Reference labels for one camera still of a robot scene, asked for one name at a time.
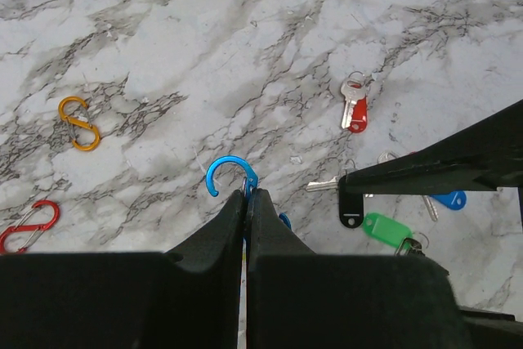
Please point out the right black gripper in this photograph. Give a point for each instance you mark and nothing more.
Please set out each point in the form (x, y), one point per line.
(492, 300)

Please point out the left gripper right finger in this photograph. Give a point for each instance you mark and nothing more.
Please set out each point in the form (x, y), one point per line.
(300, 299)

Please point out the blue carabiner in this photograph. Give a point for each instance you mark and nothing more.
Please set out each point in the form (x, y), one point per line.
(251, 179)
(284, 218)

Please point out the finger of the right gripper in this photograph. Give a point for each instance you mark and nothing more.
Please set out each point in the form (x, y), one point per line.
(482, 157)

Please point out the blue tag key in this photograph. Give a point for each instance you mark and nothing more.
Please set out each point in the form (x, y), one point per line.
(455, 200)

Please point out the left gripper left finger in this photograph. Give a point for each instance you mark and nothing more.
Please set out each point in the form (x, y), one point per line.
(187, 297)

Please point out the black tag key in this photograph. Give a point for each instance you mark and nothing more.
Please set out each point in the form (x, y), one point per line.
(350, 205)

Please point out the gold carabiner far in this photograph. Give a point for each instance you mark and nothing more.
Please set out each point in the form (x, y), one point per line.
(72, 122)

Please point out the green tag key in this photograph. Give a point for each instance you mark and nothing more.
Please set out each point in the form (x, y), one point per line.
(392, 233)

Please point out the small red tag key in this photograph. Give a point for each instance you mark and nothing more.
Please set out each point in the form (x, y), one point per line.
(354, 116)

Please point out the red carabiner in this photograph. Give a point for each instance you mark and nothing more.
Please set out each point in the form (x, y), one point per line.
(36, 230)

